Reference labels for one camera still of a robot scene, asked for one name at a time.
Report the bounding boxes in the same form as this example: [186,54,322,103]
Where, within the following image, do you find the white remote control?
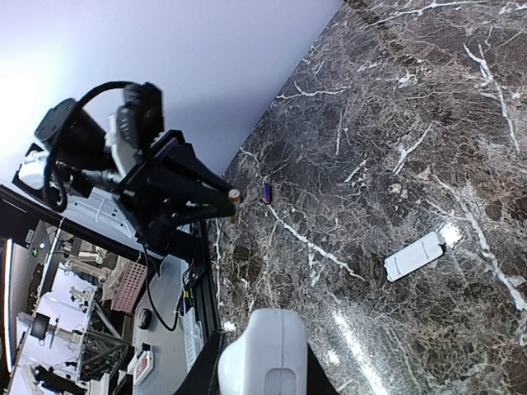
[217,309,308,395]

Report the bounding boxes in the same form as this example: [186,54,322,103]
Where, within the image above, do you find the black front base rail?
[187,221,221,340]

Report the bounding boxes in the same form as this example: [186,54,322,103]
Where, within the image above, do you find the pink perforated basket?
[111,259,147,314]

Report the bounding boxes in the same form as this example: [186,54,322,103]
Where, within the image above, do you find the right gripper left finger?
[174,331,225,395]

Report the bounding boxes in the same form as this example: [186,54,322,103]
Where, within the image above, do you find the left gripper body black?
[76,129,194,252]

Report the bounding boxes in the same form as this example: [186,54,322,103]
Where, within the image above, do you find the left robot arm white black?
[13,130,241,254]

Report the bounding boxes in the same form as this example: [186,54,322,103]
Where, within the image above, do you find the white battery cover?
[384,231,445,282]

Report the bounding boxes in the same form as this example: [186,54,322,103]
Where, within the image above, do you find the left camera black cable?
[43,80,137,213]

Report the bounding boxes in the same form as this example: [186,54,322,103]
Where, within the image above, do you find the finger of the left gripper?
[180,143,234,197]
[172,197,236,225]

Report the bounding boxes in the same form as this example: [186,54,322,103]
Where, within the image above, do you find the purple AAA battery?
[263,184,273,205]

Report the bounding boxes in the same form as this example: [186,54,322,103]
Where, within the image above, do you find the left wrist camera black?
[35,98,114,170]

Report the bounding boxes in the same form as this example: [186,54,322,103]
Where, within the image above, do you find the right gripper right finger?
[306,345,338,395]

